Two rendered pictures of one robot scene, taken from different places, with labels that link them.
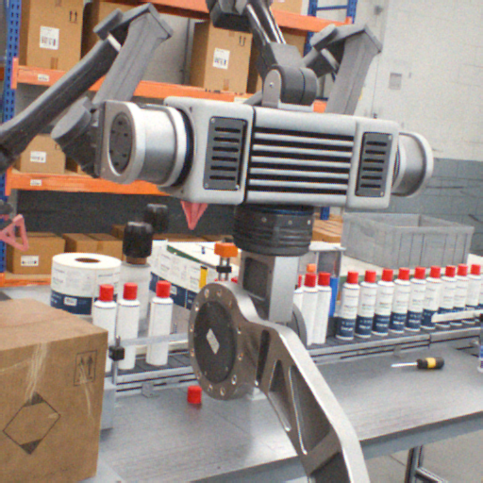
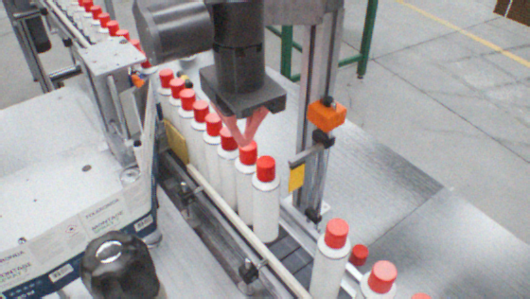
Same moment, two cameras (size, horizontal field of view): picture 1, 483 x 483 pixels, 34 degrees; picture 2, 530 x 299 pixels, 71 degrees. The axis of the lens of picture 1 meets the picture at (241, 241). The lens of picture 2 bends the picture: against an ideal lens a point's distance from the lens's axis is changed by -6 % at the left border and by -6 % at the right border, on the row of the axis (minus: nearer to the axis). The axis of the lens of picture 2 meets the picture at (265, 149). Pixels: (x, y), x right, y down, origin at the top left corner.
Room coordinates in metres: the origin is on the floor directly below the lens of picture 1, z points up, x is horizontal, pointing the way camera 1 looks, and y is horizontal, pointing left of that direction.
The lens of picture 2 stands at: (1.95, 0.52, 1.55)
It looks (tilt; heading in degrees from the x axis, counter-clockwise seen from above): 42 degrees down; 271
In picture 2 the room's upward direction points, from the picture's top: straight up
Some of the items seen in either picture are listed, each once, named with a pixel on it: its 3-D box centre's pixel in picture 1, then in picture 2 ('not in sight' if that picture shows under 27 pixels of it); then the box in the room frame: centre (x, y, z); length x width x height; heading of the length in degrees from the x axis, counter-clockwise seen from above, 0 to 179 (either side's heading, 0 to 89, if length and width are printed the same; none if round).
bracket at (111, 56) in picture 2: (316, 246); (111, 55); (2.29, -0.22, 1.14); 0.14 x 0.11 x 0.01; 128
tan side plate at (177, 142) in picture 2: not in sight; (176, 143); (2.17, -0.17, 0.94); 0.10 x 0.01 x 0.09; 128
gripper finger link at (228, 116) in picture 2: (197, 210); (238, 111); (1.99, 0.12, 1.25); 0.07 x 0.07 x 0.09; 32
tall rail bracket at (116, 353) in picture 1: (109, 368); not in sight; (1.69, 0.26, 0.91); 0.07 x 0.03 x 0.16; 38
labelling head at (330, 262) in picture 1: (312, 289); (126, 103); (2.29, -0.23, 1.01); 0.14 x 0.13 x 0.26; 128
